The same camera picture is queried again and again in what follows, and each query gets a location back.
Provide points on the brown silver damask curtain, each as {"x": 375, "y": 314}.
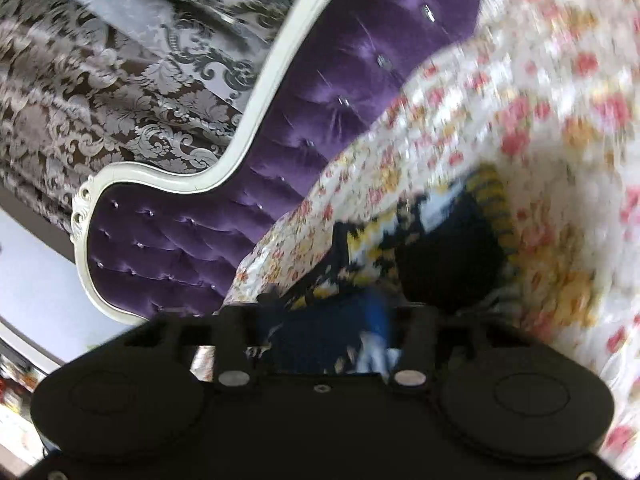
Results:
{"x": 100, "y": 60}

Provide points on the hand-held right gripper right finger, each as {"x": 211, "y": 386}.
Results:
{"x": 419, "y": 342}

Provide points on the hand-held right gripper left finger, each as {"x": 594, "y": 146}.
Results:
{"x": 235, "y": 342}

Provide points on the purple tufted sofa white frame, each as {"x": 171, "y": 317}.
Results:
{"x": 310, "y": 110}

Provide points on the yellow navy zigzag knit sweater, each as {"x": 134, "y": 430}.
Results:
{"x": 450, "y": 240}

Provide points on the floral print blanket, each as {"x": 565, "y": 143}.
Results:
{"x": 550, "y": 110}

